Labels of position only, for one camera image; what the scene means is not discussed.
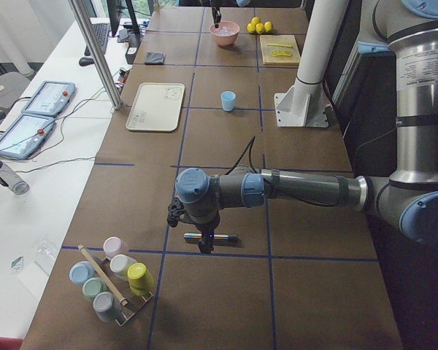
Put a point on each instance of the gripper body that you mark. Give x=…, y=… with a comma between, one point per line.
x=205, y=230

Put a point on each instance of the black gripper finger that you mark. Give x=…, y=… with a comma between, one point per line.
x=216, y=16
x=205, y=244

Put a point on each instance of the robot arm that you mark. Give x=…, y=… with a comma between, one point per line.
x=407, y=199
x=240, y=3

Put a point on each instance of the pink bowl of ice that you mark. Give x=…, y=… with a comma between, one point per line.
x=225, y=33

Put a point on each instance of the yellow cup on rack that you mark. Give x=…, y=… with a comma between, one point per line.
x=140, y=280

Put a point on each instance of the light blue cup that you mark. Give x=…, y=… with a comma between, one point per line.
x=228, y=100

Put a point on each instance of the white cup on rack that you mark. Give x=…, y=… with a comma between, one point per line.
x=120, y=264

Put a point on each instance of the pink cup on rack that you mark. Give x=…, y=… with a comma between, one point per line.
x=113, y=246

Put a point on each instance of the grey cup on rack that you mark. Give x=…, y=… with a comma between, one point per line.
x=107, y=307

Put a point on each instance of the green cup on rack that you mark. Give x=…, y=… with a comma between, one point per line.
x=92, y=287

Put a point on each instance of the blue cup on rack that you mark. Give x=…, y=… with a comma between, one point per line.
x=80, y=272

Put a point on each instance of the metal muddler tool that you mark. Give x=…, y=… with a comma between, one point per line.
x=216, y=238

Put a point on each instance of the yellow lemons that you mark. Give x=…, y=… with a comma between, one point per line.
x=257, y=26

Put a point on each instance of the yellow knife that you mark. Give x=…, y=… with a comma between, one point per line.
x=279, y=45

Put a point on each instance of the wooden cutting board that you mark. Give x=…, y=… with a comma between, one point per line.
x=279, y=61

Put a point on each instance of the lemon slices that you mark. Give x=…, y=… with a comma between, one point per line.
x=281, y=53

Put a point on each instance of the grey folded cloth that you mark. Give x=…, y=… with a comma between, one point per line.
x=155, y=58

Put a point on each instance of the cream bear tray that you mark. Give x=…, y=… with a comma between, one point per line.
x=156, y=107

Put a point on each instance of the black keyboard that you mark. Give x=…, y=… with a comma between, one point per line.
x=101, y=31

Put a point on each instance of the black computer mouse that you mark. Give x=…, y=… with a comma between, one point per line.
x=86, y=61

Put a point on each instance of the clear plastic bag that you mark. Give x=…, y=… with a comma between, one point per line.
x=46, y=255

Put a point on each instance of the upper teach pendant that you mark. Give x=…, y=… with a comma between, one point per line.
x=51, y=98

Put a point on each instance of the teach pendant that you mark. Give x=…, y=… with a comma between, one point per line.
x=27, y=133
x=51, y=98

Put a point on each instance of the lower teach pendant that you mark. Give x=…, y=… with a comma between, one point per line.
x=27, y=133

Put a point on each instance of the clear plastic bottle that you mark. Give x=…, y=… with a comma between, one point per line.
x=12, y=181

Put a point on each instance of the wire cup rack wooden handle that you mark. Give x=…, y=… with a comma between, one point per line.
x=125, y=304

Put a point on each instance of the white camera pole mount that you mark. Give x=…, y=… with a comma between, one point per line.
x=303, y=105

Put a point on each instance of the aluminium frame post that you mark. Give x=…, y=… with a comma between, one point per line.
x=85, y=24

